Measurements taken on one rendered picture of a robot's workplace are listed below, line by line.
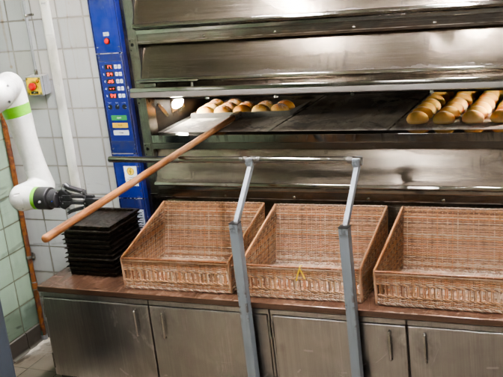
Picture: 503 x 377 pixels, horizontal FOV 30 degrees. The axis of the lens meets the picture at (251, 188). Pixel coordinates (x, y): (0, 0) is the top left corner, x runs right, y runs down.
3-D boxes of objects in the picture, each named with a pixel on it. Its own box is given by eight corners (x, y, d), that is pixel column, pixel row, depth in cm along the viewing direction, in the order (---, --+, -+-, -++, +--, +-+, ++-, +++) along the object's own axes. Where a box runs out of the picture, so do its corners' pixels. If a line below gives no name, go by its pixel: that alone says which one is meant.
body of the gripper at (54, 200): (55, 185, 375) (74, 185, 371) (58, 205, 378) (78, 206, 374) (44, 191, 369) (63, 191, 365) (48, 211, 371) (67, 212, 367)
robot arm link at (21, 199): (6, 215, 379) (0, 189, 375) (25, 203, 389) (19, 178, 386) (34, 215, 373) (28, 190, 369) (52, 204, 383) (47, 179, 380)
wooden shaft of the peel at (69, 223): (48, 244, 322) (46, 235, 321) (40, 243, 323) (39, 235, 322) (235, 120, 472) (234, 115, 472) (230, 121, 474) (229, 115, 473)
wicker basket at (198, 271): (170, 250, 477) (162, 199, 469) (272, 255, 454) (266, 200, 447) (122, 289, 434) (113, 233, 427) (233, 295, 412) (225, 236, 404)
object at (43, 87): (36, 93, 484) (32, 73, 482) (52, 92, 480) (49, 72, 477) (27, 96, 478) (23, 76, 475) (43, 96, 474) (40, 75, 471)
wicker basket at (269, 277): (279, 256, 452) (273, 202, 444) (394, 261, 429) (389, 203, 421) (239, 297, 409) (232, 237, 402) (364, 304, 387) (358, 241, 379)
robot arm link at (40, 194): (34, 213, 372) (29, 191, 370) (51, 203, 382) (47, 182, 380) (46, 213, 370) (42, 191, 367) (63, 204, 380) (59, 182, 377)
